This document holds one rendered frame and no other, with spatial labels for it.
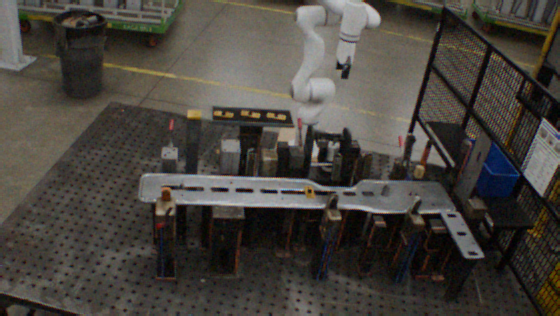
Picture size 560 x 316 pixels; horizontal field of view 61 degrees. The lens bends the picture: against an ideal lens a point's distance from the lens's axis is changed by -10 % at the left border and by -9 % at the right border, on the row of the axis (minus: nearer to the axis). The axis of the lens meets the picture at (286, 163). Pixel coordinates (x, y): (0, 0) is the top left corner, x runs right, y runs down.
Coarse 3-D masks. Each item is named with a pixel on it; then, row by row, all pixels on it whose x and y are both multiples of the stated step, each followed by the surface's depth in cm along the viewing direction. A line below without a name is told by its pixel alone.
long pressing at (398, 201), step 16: (144, 176) 210; (160, 176) 212; (176, 176) 213; (192, 176) 215; (208, 176) 216; (224, 176) 218; (144, 192) 202; (160, 192) 203; (176, 192) 205; (192, 192) 207; (208, 192) 208; (224, 192) 210; (256, 192) 213; (336, 192) 221; (368, 192) 225; (400, 192) 227; (416, 192) 229; (432, 192) 231; (288, 208) 209; (304, 208) 210; (320, 208) 212; (352, 208) 214; (368, 208) 215; (384, 208) 216; (400, 208) 218; (432, 208) 221; (448, 208) 222
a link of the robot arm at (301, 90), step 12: (300, 12) 238; (312, 12) 238; (324, 12) 240; (300, 24) 239; (312, 24) 241; (312, 36) 243; (312, 48) 247; (312, 60) 250; (300, 72) 255; (312, 72) 253; (300, 84) 254; (300, 96) 257; (312, 96) 258
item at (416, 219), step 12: (408, 216) 209; (420, 216) 207; (408, 228) 209; (420, 228) 205; (408, 240) 208; (396, 252) 219; (408, 252) 214; (396, 264) 218; (408, 264) 216; (396, 276) 221
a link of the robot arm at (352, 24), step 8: (352, 0) 199; (352, 8) 196; (360, 8) 196; (344, 16) 200; (352, 16) 198; (360, 16) 198; (344, 24) 201; (352, 24) 200; (360, 24) 200; (344, 32) 203; (352, 32) 201; (360, 32) 204
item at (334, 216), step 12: (324, 216) 206; (336, 216) 200; (324, 228) 206; (336, 228) 202; (324, 240) 205; (336, 240) 206; (324, 252) 209; (312, 264) 221; (324, 264) 214; (312, 276) 218; (324, 276) 217
